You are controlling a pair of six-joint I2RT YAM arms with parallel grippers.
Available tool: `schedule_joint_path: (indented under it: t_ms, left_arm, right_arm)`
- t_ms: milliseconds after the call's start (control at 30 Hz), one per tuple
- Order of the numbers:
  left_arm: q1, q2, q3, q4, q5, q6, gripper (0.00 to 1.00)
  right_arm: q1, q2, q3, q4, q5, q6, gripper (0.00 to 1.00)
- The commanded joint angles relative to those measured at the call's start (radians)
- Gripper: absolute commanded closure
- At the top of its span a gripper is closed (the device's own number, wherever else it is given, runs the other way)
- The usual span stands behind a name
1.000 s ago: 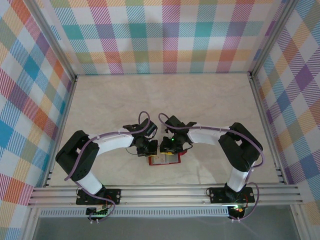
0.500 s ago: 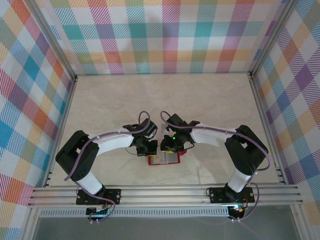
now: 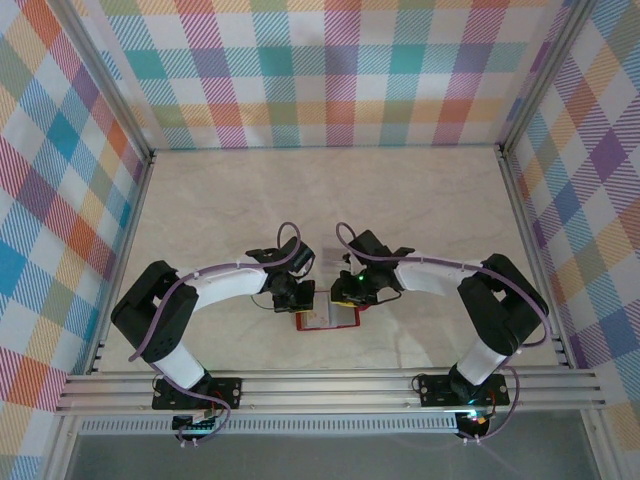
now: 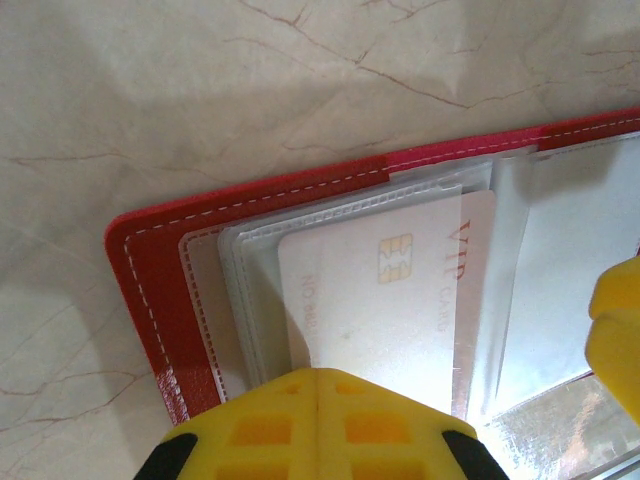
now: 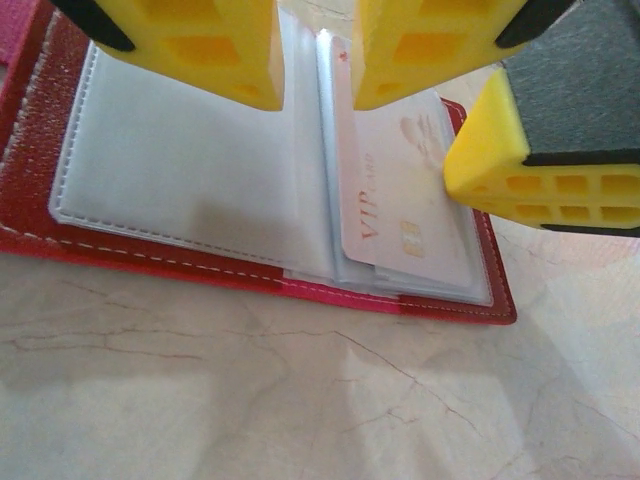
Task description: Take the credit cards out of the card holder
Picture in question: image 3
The red leather card holder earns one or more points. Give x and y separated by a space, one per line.
345 317

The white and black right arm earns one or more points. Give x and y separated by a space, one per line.
430 277

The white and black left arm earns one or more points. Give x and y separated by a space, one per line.
225 287

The aluminium mounting rail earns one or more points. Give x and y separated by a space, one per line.
325 390

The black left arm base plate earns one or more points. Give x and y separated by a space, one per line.
227 392

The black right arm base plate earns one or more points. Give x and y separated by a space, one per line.
435 390

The aluminium side rail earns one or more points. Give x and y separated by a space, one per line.
122 260
535 260

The aluminium frame post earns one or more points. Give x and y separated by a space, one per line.
107 80
545 80

